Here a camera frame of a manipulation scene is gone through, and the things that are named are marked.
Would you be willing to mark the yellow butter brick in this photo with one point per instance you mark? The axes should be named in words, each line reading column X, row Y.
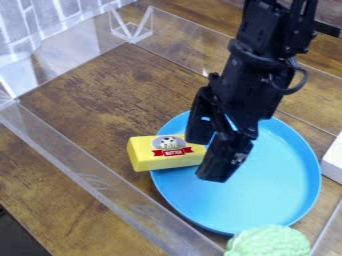
column 162, row 152

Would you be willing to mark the green cabbage toy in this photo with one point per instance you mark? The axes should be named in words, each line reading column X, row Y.
column 273, row 240

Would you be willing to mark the clear acrylic enclosure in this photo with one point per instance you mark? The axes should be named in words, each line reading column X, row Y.
column 104, row 73

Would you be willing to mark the white block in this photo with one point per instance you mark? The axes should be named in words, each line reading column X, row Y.
column 332, row 160

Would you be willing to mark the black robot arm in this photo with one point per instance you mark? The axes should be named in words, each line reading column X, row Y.
column 280, row 31

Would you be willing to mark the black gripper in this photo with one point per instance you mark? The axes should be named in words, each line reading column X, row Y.
column 241, row 96

